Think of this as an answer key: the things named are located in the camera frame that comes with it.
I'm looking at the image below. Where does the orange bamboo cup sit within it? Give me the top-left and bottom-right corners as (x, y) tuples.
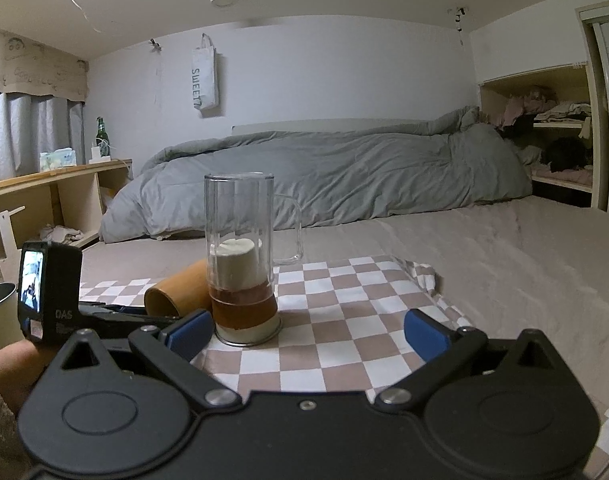
(144, 259), (212, 316)

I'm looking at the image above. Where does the olive metal cup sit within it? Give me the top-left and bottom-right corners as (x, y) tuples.
(0, 282), (24, 350)

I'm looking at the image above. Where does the brown and cream paper cup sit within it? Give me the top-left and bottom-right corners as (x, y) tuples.
(208, 237), (282, 347)

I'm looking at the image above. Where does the person's left hand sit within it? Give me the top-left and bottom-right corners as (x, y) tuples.
(0, 339), (57, 415)

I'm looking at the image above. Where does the white wooden stand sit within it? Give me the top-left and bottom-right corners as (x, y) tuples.
(0, 206), (24, 284)

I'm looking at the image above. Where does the crumpled cloth in shelf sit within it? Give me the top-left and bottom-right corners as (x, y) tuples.
(39, 224), (84, 244)

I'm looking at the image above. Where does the wooden low shelf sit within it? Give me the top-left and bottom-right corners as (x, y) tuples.
(0, 159), (132, 257)

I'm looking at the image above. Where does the tissue pack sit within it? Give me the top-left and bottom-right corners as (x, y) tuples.
(40, 148), (78, 172)

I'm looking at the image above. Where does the green glass bottle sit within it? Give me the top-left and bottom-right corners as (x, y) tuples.
(95, 116), (110, 157)

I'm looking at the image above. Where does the grey curtain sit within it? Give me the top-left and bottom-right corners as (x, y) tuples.
(0, 92), (85, 180)

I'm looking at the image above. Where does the grey duvet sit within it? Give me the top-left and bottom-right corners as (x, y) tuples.
(99, 106), (532, 243)

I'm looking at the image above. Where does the beige patterned valance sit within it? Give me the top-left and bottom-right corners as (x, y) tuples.
(0, 30), (88, 102)

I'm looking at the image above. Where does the pile of clothes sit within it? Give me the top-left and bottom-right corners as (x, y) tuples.
(491, 86), (593, 183)

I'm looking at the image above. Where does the wooden clothes shelf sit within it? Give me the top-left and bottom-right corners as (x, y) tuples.
(479, 63), (609, 210)

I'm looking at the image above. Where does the white hanging sweet bag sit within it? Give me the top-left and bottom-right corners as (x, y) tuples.
(192, 34), (220, 113)

